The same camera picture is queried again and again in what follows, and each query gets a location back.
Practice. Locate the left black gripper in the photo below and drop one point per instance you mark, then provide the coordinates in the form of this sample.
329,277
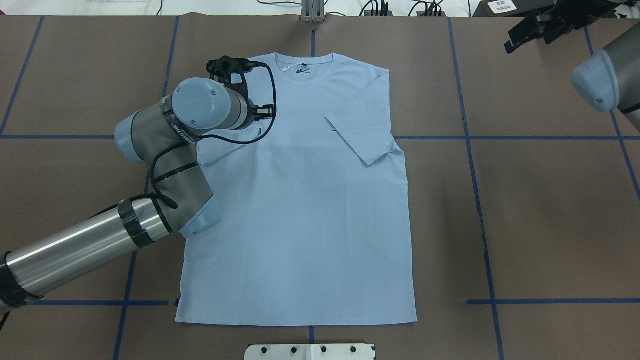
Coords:
255,113

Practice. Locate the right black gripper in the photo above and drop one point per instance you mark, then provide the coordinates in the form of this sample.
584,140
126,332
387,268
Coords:
561,21

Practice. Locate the light blue t-shirt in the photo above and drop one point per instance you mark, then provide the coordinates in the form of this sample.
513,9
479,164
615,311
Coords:
315,220

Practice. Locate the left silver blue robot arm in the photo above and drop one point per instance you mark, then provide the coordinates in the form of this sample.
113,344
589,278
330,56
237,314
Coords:
181,199

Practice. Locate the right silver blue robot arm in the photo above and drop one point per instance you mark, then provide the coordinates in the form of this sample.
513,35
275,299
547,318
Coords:
610,79

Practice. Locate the black label box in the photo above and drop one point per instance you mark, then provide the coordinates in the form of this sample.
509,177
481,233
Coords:
501,9

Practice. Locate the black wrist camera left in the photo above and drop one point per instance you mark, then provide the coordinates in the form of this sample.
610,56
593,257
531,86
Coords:
230,71

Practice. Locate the aluminium frame post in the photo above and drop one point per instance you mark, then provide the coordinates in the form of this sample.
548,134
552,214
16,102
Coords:
313,11

